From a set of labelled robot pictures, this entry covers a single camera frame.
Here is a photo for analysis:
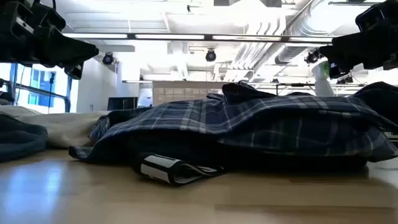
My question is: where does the large window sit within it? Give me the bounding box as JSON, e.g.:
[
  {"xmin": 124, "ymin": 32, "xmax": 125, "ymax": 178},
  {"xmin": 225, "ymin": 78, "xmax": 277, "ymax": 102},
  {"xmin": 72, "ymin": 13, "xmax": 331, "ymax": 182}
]
[{"xmin": 0, "ymin": 63, "xmax": 73, "ymax": 114}]

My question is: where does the navy garment white lettered waistband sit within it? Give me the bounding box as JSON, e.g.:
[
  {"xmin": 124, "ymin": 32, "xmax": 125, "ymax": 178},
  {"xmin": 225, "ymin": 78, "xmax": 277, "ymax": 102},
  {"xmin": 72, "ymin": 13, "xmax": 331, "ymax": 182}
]
[{"xmin": 132, "ymin": 151, "xmax": 226, "ymax": 187}]

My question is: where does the black ceiling lamp cluster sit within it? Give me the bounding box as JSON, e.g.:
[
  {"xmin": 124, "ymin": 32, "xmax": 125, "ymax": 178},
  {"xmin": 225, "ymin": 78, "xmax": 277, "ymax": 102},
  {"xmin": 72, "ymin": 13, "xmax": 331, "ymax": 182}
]
[{"xmin": 304, "ymin": 49, "xmax": 323, "ymax": 65}]

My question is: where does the thin black stand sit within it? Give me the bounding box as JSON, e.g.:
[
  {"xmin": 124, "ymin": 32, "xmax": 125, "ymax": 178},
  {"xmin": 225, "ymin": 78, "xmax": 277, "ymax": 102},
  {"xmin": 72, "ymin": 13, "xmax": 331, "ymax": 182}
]
[{"xmin": 47, "ymin": 72, "xmax": 56, "ymax": 114}]

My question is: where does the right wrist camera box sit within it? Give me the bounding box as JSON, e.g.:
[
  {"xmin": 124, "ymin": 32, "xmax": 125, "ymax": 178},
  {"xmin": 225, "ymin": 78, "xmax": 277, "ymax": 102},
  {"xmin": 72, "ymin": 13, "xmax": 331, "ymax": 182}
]
[{"xmin": 355, "ymin": 0, "xmax": 398, "ymax": 32}]

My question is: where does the white spray bottle green trigger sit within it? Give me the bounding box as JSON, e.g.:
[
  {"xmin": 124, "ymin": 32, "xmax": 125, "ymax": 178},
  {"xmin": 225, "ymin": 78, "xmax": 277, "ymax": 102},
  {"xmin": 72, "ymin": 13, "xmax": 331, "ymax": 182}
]
[{"xmin": 312, "ymin": 60, "xmax": 335, "ymax": 97}]

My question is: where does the blue plaid shirt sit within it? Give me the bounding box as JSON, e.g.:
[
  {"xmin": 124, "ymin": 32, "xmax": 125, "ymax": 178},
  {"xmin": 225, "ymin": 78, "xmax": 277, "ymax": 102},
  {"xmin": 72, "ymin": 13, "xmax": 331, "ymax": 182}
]
[{"xmin": 68, "ymin": 81, "xmax": 398, "ymax": 171}]

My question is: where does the white plastic laundry basket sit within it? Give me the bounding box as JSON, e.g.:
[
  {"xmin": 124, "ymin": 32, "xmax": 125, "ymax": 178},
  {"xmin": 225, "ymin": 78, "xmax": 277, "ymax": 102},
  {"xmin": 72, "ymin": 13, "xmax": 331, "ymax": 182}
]
[{"xmin": 152, "ymin": 80, "xmax": 229, "ymax": 106}]

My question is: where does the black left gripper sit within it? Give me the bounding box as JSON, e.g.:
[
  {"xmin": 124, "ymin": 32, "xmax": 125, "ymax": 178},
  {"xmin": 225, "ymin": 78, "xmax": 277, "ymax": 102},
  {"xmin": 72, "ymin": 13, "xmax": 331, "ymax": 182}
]
[{"xmin": 0, "ymin": 0, "xmax": 100, "ymax": 80}]

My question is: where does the dark plain fleece garment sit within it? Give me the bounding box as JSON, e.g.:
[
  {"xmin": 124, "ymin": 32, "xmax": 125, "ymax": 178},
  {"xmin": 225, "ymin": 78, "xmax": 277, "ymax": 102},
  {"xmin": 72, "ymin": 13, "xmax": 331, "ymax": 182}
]
[{"xmin": 0, "ymin": 112, "xmax": 50, "ymax": 163}]

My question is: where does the cream white garment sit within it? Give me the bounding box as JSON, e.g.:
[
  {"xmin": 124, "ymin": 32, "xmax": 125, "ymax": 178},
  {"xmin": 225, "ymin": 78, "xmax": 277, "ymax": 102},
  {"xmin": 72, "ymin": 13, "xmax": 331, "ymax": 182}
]
[{"xmin": 0, "ymin": 105, "xmax": 111, "ymax": 149}]

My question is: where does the long ceiling light bar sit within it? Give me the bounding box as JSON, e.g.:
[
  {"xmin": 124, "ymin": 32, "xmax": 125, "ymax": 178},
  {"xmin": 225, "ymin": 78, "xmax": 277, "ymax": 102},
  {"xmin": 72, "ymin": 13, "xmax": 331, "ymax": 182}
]
[{"xmin": 62, "ymin": 32, "xmax": 335, "ymax": 44}]

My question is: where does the black computer monitor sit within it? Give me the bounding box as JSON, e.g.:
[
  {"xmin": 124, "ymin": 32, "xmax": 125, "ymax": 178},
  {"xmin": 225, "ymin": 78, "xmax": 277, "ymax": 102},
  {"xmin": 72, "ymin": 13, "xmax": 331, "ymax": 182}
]
[{"xmin": 107, "ymin": 96, "xmax": 139, "ymax": 111}]

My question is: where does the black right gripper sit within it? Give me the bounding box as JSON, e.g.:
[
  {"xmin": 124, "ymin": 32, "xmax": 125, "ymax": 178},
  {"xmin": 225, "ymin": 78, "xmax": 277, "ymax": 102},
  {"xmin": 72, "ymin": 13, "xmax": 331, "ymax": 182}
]
[{"xmin": 318, "ymin": 15, "xmax": 398, "ymax": 78}]

